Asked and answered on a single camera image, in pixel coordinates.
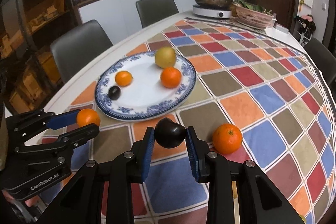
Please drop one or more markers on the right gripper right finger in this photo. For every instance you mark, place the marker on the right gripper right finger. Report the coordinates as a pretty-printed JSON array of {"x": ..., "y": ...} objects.
[{"x": 259, "y": 200}]

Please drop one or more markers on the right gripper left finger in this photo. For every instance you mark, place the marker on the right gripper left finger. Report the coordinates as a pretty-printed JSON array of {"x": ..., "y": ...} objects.
[{"x": 80, "y": 201}]

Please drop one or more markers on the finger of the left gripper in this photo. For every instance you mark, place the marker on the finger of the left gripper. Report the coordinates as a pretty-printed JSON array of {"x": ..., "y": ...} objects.
[
  {"x": 23, "y": 127},
  {"x": 72, "y": 139}
]

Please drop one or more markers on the oval orange mandarin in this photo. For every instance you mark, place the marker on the oval orange mandarin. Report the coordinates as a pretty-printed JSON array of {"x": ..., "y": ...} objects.
[{"x": 86, "y": 117}]

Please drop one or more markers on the small orange mandarin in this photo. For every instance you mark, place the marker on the small orange mandarin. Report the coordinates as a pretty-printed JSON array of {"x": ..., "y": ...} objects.
[{"x": 123, "y": 78}]

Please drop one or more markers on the large dark plum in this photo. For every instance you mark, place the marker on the large dark plum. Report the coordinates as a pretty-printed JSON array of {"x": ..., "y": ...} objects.
[{"x": 169, "y": 134}]

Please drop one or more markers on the small dark plum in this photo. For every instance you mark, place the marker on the small dark plum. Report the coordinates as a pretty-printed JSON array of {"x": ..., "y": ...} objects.
[{"x": 114, "y": 92}]

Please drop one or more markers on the large orange tangerine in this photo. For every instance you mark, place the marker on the large orange tangerine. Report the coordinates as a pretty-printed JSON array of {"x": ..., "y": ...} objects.
[{"x": 227, "y": 138}]

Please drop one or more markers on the blue white porcelain plate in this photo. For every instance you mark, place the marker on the blue white porcelain plate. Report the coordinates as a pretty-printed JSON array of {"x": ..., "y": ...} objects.
[{"x": 145, "y": 97}]

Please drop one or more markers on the grey chair near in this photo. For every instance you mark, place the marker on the grey chair near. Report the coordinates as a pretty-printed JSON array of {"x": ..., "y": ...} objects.
[{"x": 79, "y": 46}]

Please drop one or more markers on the grey chair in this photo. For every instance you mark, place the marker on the grey chair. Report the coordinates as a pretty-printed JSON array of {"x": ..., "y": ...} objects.
[
  {"x": 152, "y": 11},
  {"x": 79, "y": 46}
]

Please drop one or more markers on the yellow pear on plate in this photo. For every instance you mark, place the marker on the yellow pear on plate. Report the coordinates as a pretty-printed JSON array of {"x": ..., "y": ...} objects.
[{"x": 165, "y": 57}]

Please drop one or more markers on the grey chair middle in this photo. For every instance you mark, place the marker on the grey chair middle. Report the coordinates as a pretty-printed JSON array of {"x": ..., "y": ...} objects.
[{"x": 152, "y": 11}]

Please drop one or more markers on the grey chair far end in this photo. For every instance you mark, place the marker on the grey chair far end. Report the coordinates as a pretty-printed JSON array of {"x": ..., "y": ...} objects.
[{"x": 323, "y": 59}]

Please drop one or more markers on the pink woven basket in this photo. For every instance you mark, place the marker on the pink woven basket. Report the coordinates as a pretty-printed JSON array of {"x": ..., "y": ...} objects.
[{"x": 253, "y": 18}]

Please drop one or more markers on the white induction cooker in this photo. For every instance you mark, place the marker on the white induction cooker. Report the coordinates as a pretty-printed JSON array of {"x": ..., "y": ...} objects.
[{"x": 211, "y": 13}]

